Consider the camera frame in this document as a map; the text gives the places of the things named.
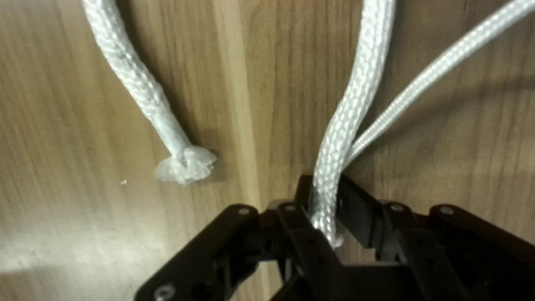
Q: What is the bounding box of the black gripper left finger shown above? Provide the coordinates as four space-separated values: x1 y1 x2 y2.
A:
132 201 349 301

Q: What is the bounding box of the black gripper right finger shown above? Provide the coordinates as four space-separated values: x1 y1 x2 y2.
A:
294 173 535 301

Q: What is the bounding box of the thick white braided rope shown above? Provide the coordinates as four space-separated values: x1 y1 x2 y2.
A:
80 0 399 252

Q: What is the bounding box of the thin white cord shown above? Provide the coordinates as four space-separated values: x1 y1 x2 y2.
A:
342 0 535 168

